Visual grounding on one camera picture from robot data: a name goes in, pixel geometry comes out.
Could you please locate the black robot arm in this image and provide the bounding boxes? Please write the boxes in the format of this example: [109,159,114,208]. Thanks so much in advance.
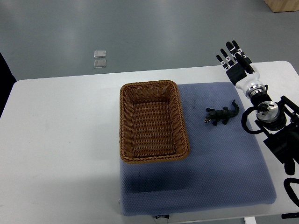
[241,84,299,175]

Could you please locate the black label tag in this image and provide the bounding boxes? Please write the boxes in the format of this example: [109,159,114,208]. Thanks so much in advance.
[155,214,170,219]

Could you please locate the upper metal floor plate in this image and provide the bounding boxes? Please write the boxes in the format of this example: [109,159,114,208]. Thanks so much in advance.
[94,50,106,58]

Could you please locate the dark toy crocodile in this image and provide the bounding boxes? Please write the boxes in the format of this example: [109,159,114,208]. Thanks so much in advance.
[204,99,240,126]

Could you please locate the blue-grey foam cushion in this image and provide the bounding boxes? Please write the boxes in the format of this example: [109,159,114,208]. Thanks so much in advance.
[120,82,277,216]

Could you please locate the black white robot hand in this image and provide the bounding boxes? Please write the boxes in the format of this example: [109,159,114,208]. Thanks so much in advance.
[216,40,265,99]

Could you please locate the dark object at left edge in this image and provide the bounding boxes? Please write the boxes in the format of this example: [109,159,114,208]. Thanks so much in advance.
[0,54,17,116]

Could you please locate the brown wicker basket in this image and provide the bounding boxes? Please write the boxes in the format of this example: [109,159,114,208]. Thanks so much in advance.
[119,80,190,164]

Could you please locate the wooden box corner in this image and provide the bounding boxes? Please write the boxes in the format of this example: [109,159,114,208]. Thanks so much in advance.
[264,0,299,13]

